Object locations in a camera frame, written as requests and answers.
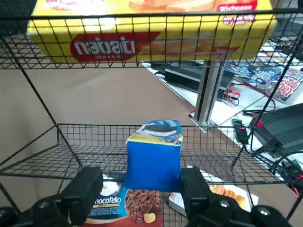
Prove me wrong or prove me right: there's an aluminium camera post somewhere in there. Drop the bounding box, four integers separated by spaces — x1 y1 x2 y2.
188 60 235 132

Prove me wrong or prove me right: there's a black ribbed power adapter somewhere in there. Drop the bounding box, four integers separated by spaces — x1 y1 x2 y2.
250 103 303 158

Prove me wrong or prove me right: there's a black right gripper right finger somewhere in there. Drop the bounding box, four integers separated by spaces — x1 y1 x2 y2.
181 166 293 227

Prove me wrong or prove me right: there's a white orange biscuit box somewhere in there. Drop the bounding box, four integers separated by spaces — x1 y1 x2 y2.
168 170 259 217

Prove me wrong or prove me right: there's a colourful printed packet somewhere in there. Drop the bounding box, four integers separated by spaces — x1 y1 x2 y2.
224 59 303 102

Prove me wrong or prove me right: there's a blue Oreo cookie pack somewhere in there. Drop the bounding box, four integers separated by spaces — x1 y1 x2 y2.
124 119 184 192

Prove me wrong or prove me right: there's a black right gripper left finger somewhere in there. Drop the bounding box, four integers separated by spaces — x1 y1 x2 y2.
0 166 104 227

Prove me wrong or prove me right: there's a yellow Nabati wafer box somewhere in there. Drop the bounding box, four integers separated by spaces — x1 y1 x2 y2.
26 0 278 64

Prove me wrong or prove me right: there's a dark Chocofello cookie box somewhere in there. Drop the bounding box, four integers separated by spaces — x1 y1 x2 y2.
84 174 164 227

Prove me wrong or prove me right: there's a small red-lit device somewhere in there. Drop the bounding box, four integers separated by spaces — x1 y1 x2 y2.
232 118 249 145

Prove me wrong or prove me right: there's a black wire snack shelf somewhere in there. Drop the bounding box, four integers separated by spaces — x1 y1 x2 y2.
0 0 303 227

